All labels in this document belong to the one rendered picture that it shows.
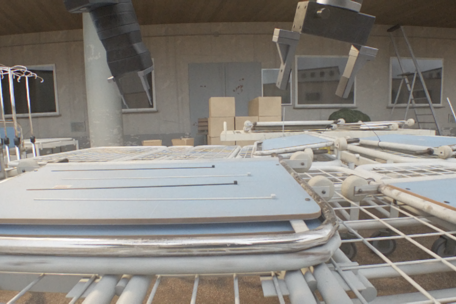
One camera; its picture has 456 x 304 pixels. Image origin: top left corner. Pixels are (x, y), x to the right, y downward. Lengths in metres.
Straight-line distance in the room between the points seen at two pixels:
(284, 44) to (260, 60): 6.18
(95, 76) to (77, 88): 2.77
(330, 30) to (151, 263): 0.45
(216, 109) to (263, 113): 0.78
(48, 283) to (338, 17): 0.65
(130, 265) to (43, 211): 0.21
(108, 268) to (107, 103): 4.40
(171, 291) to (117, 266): 0.81
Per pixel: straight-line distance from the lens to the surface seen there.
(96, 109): 4.71
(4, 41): 9.02
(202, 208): 0.39
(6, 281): 0.55
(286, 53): 0.47
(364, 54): 0.53
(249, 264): 0.32
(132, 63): 0.48
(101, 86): 4.71
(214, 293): 1.11
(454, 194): 0.67
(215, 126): 3.87
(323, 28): 0.47
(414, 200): 0.60
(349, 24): 0.49
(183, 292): 1.13
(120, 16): 0.47
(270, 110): 4.07
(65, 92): 7.68
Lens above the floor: 0.69
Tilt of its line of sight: 7 degrees down
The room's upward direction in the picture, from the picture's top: 1 degrees counter-clockwise
